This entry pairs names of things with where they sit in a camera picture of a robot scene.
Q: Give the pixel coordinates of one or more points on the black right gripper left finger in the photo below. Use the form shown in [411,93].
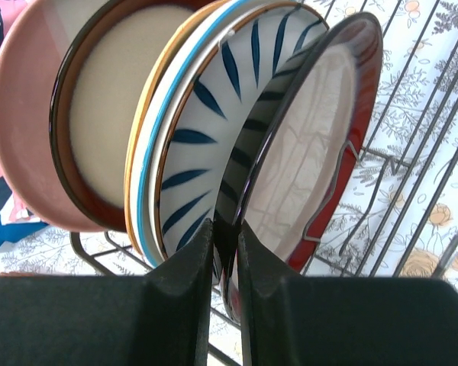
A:
[161,318]

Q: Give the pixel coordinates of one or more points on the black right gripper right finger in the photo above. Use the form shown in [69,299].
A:
[290,319]

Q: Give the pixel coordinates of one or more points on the red rimmed black plate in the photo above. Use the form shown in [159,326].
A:
[298,147]

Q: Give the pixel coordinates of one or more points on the white blue striped plate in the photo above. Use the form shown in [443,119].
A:
[214,106]

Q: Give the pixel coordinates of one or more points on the white blue rimmed plate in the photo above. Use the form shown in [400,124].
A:
[200,32]

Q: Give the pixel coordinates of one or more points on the floral table mat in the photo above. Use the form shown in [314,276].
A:
[288,168]

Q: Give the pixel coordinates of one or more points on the brown rimmed cream plate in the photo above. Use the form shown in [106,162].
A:
[124,48]

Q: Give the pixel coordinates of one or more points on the pink plate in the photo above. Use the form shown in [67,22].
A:
[30,58]

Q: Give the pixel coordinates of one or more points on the black wire dish rack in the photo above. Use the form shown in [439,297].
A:
[399,213]

